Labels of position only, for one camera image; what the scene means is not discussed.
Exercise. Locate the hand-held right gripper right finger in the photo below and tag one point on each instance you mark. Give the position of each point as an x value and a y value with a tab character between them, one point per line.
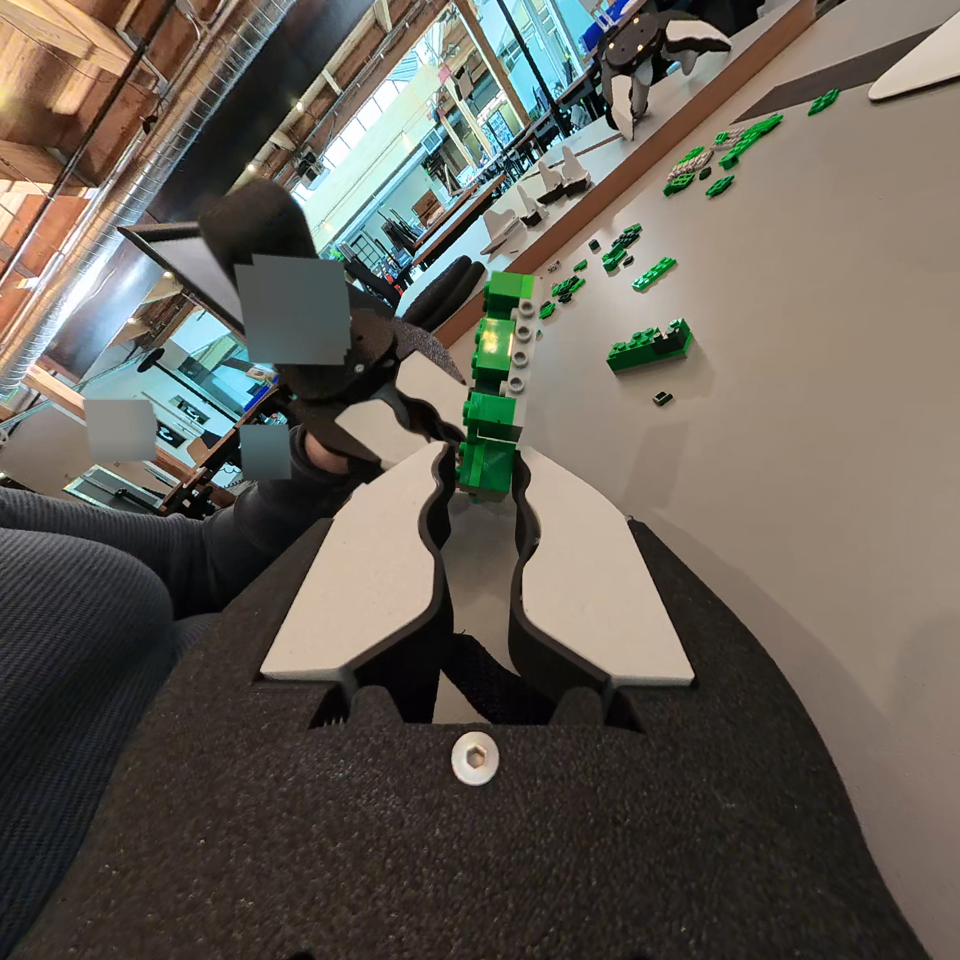
600	585

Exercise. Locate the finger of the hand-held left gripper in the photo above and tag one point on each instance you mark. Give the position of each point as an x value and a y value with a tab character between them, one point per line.
371	431
427	371

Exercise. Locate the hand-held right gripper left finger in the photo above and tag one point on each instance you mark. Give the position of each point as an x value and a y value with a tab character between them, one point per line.
367	570

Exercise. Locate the green brick assembly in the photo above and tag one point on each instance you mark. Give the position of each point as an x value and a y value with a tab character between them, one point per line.
495	345

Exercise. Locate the person's left forearm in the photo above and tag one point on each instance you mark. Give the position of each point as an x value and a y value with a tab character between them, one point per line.
262	525

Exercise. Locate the grey desk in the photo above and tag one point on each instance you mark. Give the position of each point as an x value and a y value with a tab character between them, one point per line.
787	487

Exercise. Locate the person's left hand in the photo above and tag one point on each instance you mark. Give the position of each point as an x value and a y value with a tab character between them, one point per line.
321	454

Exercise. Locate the black flat monitor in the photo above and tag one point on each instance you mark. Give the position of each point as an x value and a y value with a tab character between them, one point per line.
187	262

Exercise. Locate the tiny green brick piece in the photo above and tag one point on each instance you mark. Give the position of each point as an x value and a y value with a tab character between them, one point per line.
547	309

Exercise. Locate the wooden workbench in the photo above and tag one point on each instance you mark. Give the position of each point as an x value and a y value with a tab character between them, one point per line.
457	214

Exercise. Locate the cluster of small green bricks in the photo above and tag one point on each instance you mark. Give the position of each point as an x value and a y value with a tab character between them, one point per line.
568	288

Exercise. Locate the idle gripper with white fingers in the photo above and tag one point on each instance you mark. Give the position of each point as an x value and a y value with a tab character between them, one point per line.
510	221
566	176

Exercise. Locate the green brick block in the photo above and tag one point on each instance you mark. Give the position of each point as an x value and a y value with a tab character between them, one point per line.
649	349

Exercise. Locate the cluster of green black bricks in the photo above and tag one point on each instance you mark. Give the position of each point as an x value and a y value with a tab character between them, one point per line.
622	249

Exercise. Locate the long green brick plate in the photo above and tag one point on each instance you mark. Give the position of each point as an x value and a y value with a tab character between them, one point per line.
654	274

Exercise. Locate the person's blue-grey knit clothing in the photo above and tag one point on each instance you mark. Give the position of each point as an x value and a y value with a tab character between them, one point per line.
82	712

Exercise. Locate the idle black and white gripper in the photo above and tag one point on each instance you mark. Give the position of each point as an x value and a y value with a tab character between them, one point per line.
630	45

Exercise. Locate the square green brick plate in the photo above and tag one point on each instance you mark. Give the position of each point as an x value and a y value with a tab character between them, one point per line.
823	101

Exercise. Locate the silver spiral ventilation duct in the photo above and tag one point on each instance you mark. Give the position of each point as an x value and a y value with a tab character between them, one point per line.
150	187

